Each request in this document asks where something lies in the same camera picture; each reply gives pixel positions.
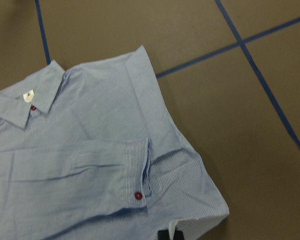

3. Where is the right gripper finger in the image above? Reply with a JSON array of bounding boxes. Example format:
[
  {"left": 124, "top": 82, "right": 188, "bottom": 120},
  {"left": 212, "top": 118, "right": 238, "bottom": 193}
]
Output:
[{"left": 157, "top": 229, "right": 184, "bottom": 240}]

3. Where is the light blue striped shirt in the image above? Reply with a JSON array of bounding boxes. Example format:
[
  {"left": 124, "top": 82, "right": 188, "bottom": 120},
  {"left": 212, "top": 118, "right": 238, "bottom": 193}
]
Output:
[{"left": 0, "top": 47, "right": 229, "bottom": 240}]

